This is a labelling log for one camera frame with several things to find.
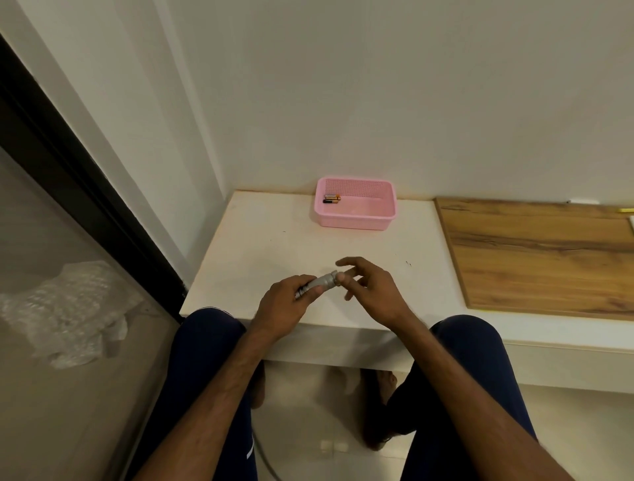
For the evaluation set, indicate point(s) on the black door frame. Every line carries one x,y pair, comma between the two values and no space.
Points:
89,188

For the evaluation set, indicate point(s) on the grey flashlight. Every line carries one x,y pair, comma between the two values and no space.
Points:
313,286

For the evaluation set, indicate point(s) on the wood-grain board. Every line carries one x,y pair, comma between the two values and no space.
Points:
545,257

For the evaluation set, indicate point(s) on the person's left forearm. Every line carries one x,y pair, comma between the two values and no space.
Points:
218,396

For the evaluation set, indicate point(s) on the person's left hand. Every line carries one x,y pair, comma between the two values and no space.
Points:
277,307

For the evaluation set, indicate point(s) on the clear bubble wrap sheet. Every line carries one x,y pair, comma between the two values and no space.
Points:
64,312

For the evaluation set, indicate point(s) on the pink plastic basket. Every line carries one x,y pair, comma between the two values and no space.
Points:
361,213

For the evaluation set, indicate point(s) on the person's right foot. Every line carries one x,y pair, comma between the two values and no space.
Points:
388,386

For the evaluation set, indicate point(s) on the person's right forearm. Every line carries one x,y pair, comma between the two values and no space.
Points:
470,406

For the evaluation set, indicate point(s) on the person's left leg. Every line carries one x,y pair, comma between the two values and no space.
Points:
208,357

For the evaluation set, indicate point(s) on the person's right hand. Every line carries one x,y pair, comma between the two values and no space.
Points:
379,292

